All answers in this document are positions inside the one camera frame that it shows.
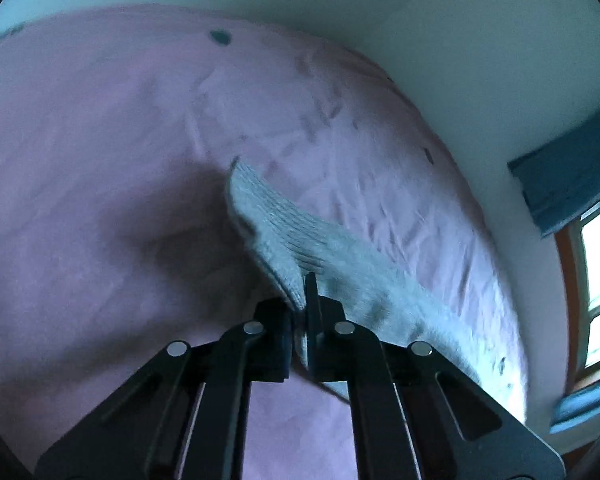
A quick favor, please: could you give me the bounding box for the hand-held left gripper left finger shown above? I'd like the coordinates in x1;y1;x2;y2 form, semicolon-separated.
34;298;301;480

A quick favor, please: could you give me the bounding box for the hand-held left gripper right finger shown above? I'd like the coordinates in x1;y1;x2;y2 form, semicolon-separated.
302;272;567;480

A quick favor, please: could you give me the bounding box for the grey knit sweater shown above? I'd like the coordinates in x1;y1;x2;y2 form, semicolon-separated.
228;157;528;423

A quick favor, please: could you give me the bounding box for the pink dotted bed sheet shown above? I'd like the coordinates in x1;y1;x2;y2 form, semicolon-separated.
0;4;531;480

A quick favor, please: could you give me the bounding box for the blue curtain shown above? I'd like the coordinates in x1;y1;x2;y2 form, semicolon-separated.
508;109;600;239
549;384;600;435

